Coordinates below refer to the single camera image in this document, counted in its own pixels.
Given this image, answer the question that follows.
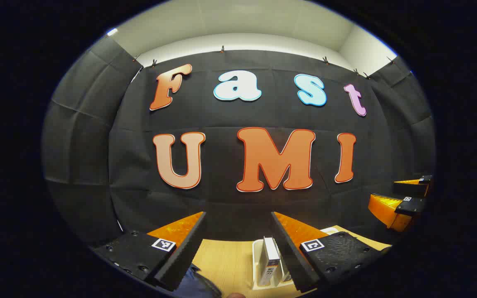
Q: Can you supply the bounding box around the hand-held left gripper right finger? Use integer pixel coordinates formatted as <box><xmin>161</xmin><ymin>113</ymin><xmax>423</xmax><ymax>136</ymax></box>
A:
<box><xmin>270</xmin><ymin>211</ymin><xmax>392</xmax><ymax>293</ymax></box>

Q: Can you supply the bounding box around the black cover book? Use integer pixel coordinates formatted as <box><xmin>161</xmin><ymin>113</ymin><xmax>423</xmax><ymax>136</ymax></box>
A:
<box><xmin>259</xmin><ymin>236</ymin><xmax>281</xmax><ymax>287</ymax></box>

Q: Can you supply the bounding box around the white plastic bookshelf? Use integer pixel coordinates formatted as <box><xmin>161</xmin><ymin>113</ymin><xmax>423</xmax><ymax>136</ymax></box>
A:
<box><xmin>252</xmin><ymin>226</ymin><xmax>340</xmax><ymax>291</ymax></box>

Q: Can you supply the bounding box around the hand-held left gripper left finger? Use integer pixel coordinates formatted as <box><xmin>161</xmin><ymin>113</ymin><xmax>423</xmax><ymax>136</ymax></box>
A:
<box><xmin>92</xmin><ymin>211</ymin><xmax>207</xmax><ymax>292</ymax></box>

